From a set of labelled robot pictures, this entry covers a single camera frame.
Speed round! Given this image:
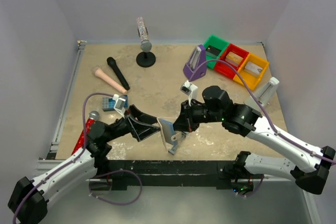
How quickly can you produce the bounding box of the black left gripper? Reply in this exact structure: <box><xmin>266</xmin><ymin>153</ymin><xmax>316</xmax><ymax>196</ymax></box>
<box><xmin>104</xmin><ymin>105</ymin><xmax>161</xmax><ymax>143</ymax></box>

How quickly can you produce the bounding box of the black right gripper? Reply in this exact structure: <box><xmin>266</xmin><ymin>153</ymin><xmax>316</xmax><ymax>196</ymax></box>
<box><xmin>171</xmin><ymin>98</ymin><xmax>224</xmax><ymax>132</ymax></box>

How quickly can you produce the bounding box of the beige card holder wallet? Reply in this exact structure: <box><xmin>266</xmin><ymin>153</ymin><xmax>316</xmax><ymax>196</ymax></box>
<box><xmin>157</xmin><ymin>118</ymin><xmax>180</xmax><ymax>152</ymax></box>

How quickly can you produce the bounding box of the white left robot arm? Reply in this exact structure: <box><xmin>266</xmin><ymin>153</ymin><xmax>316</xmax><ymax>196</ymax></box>
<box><xmin>8</xmin><ymin>105</ymin><xmax>160</xmax><ymax>223</ymax></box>

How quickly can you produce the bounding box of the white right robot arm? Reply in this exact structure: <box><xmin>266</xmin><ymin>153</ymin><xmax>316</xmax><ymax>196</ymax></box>
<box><xmin>137</xmin><ymin>86</ymin><xmax>335</xmax><ymax>195</ymax></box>

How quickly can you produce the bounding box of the black card in green bin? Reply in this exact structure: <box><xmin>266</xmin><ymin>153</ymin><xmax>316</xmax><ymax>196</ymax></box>
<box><xmin>206</xmin><ymin>46</ymin><xmax>221</xmax><ymax>58</ymax></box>

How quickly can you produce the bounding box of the tan card in red bin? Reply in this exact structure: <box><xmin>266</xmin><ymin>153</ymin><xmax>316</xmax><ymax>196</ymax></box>
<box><xmin>225</xmin><ymin>52</ymin><xmax>243</xmax><ymax>67</ymax></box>

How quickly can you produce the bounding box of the white card in yellow bin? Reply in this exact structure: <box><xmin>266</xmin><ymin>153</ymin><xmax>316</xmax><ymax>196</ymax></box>
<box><xmin>244</xmin><ymin>61</ymin><xmax>263</xmax><ymax>77</ymax></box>

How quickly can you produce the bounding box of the grey truss piece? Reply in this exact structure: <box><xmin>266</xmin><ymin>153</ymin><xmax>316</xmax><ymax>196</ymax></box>
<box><xmin>168</xmin><ymin>132</ymin><xmax>188</xmax><ymax>155</ymax></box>

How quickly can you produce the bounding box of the light blue toy brick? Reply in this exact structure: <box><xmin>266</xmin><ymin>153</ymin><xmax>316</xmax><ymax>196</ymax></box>
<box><xmin>106</xmin><ymin>95</ymin><xmax>129</xmax><ymax>111</ymax></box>

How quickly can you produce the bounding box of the red glitter microphone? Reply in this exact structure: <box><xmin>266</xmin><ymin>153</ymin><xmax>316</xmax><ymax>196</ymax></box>
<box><xmin>72</xmin><ymin>111</ymin><xmax>100</xmax><ymax>155</ymax></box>

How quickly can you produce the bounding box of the black round microphone stand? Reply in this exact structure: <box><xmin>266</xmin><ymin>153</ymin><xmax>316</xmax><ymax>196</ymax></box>
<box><xmin>136</xmin><ymin>52</ymin><xmax>156</xmax><ymax>68</ymax></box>

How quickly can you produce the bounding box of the pink microphone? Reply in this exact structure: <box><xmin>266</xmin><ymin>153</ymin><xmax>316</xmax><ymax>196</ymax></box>
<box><xmin>91</xmin><ymin>67</ymin><xmax>127</xmax><ymax>94</ymax></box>

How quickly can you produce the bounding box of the black microphone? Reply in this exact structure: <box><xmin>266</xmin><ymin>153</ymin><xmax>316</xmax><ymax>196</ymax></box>
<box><xmin>107</xmin><ymin>57</ymin><xmax>130</xmax><ymax>91</ymax></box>

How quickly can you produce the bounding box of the red bin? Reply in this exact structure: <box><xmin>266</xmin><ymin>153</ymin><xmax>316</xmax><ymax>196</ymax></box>
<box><xmin>214</xmin><ymin>44</ymin><xmax>249</xmax><ymax>79</ymax></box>

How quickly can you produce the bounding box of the purple metronome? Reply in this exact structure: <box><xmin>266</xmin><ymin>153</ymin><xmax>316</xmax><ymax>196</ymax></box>
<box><xmin>183</xmin><ymin>45</ymin><xmax>207</xmax><ymax>82</ymax></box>

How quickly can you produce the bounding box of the glitter microphone on stand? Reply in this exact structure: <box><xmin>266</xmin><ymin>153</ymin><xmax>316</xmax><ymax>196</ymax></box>
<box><xmin>136</xmin><ymin>17</ymin><xmax>152</xmax><ymax>52</ymax></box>

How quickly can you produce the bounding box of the green bin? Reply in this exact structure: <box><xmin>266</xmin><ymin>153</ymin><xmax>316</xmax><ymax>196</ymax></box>
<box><xmin>203</xmin><ymin>35</ymin><xmax>230</xmax><ymax>69</ymax></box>

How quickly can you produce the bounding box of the white grey metronome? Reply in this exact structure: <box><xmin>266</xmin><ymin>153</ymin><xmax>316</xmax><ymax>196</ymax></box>
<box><xmin>244</xmin><ymin>77</ymin><xmax>279</xmax><ymax>112</ymax></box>

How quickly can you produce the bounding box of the yellow bin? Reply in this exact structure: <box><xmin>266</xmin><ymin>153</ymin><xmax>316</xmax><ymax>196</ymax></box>
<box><xmin>238</xmin><ymin>53</ymin><xmax>269</xmax><ymax>90</ymax></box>

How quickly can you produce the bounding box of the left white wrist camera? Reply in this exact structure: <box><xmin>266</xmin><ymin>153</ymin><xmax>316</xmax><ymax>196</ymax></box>
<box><xmin>112</xmin><ymin>94</ymin><xmax>128</xmax><ymax>117</ymax></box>

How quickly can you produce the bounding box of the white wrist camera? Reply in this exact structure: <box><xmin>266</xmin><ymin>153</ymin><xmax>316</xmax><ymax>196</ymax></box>
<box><xmin>180</xmin><ymin>80</ymin><xmax>198</xmax><ymax>105</ymax></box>
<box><xmin>112</xmin><ymin>94</ymin><xmax>128</xmax><ymax>117</ymax></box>

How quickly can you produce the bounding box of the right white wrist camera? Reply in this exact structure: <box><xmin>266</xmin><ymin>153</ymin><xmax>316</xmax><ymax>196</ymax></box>
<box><xmin>180</xmin><ymin>80</ymin><xmax>198</xmax><ymax>105</ymax></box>

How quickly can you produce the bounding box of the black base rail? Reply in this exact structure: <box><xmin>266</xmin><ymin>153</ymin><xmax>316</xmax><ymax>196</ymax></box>
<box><xmin>86</xmin><ymin>159</ymin><xmax>265</xmax><ymax>190</ymax></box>

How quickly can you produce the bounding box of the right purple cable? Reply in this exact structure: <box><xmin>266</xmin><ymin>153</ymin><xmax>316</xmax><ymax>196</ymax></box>
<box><xmin>188</xmin><ymin>59</ymin><xmax>336</xmax><ymax>167</ymax></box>

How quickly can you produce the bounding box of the aluminium frame rail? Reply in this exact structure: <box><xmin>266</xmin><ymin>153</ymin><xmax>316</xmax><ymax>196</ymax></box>
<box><xmin>34</xmin><ymin>40</ymin><xmax>87</xmax><ymax>177</ymax></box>

